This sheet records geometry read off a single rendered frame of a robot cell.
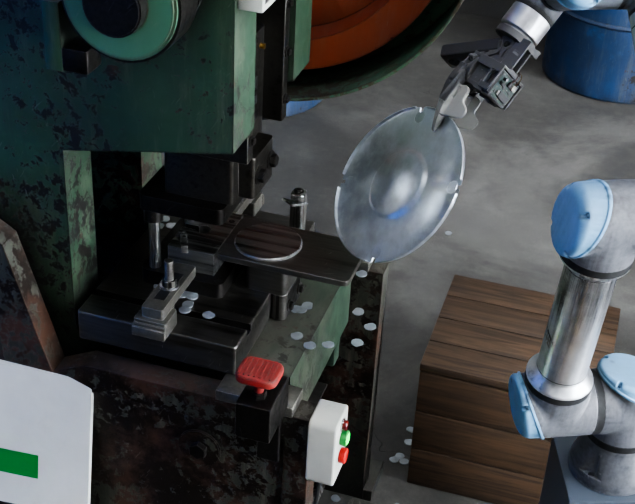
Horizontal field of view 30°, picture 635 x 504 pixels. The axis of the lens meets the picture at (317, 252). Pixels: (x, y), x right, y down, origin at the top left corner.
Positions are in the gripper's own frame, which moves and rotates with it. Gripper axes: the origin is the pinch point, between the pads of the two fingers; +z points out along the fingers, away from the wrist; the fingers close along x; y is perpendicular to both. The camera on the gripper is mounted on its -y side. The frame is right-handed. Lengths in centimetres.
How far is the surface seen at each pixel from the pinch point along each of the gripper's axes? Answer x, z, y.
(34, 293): -22, 66, -31
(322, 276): 3.8, 32.7, -3.0
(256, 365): -10, 50, 10
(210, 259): -4.8, 42.7, -19.2
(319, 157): 138, 9, -157
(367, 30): 2.8, -9.0, -31.1
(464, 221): 149, -2, -98
